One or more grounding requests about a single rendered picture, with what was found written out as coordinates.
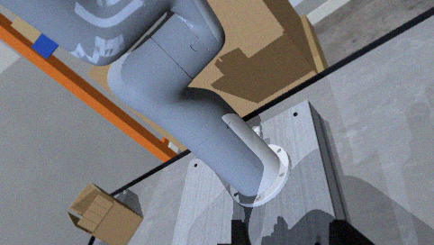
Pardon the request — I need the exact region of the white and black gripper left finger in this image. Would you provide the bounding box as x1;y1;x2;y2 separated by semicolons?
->
217;220;250;245

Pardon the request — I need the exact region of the black table edge trim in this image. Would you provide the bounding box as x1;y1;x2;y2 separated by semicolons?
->
110;6;434;196

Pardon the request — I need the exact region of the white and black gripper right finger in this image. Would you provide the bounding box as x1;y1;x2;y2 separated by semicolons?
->
329;220;375;245

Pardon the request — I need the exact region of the brown cardboard box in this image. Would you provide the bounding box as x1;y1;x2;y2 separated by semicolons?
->
67;182;144;245

